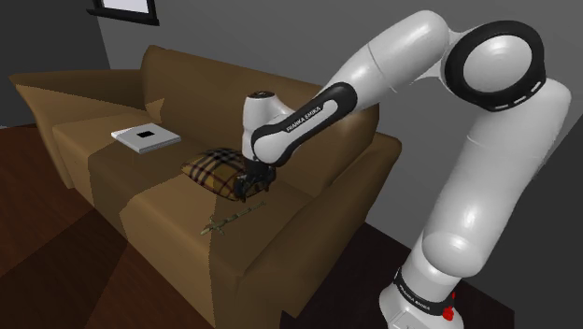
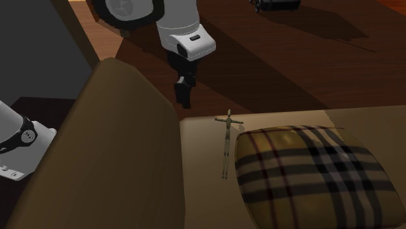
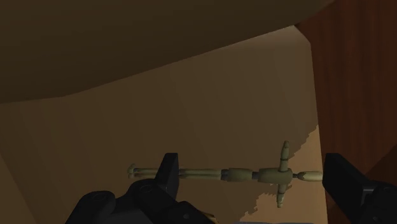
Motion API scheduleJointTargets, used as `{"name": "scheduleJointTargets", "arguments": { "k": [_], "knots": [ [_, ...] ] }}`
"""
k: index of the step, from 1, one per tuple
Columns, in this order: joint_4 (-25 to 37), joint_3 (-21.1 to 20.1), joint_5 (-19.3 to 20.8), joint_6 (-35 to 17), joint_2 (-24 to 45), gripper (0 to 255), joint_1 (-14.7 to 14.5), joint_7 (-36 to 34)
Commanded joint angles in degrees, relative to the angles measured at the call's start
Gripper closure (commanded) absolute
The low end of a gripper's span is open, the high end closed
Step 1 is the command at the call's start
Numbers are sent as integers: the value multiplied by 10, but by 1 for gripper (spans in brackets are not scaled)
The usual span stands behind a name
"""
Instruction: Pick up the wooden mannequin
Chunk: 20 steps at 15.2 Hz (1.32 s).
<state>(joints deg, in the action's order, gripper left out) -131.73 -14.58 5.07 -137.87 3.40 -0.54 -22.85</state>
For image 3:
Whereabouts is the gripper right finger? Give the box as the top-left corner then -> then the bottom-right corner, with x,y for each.
321,152 -> 397,224

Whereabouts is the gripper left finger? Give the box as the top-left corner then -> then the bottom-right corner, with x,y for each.
64,152 -> 216,224

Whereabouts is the wooden jointed mannequin figure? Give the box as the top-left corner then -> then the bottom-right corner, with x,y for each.
127,140 -> 324,209

